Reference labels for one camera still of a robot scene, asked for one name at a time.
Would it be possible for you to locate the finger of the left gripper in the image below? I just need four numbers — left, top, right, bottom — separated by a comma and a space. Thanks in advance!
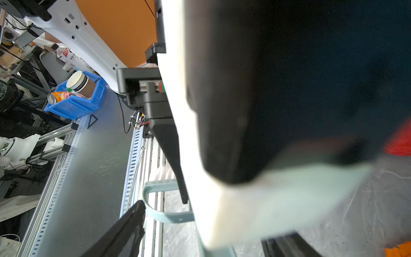
184, 1, 411, 184

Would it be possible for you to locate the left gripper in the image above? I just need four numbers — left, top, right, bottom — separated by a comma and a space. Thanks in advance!
116, 41, 189, 205

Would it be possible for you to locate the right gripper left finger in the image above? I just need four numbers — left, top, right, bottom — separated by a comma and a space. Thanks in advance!
83, 200, 146, 257

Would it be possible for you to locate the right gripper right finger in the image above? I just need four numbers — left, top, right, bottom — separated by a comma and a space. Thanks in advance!
261, 233, 322, 257

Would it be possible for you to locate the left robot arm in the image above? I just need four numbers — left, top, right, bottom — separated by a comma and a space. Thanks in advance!
1, 1, 411, 190

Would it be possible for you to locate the red crumpled paper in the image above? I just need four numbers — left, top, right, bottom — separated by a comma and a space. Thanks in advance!
384, 118, 411, 156

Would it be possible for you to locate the blue storage bin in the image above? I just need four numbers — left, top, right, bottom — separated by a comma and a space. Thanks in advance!
44, 71, 107, 120

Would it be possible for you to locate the paper coffee cup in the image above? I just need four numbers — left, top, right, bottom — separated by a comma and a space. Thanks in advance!
66, 71, 96, 98

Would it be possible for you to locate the orange crumpled paper near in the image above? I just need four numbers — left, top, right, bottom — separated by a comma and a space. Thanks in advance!
384, 242, 411, 257

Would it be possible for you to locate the orange drink can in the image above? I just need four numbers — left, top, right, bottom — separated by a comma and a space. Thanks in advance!
47, 92, 66, 105

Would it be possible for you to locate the aluminium frame rail front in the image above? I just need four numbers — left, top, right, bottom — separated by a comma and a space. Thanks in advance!
15, 86, 168, 257

